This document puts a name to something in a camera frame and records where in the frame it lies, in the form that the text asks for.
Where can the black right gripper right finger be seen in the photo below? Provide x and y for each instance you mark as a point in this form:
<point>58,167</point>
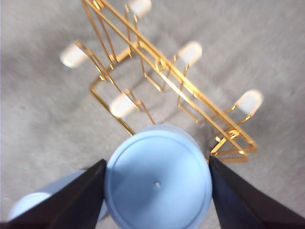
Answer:
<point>243,207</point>

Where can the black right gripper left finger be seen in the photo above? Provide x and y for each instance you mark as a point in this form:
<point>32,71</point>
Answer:
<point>71,205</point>

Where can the blue ribbed plastic cup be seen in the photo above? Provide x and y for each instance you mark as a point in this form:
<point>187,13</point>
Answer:
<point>157,171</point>
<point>31,205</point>

